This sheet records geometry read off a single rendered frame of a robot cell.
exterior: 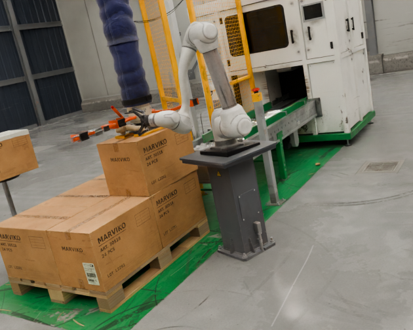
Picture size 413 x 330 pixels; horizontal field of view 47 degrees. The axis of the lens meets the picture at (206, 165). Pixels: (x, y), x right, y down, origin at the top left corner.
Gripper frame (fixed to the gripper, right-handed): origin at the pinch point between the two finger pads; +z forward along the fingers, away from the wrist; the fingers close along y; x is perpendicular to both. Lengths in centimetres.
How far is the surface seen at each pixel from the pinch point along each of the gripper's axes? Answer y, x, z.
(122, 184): 43.5, -3.6, 17.6
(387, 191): 108, 153, -122
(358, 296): 108, -8, -145
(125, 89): -21.1, 17.1, 12.8
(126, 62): -39.2, 19.0, 7.3
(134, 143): 13.6, -3.9, -3.4
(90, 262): 72, -64, -2
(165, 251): 96, -2, -6
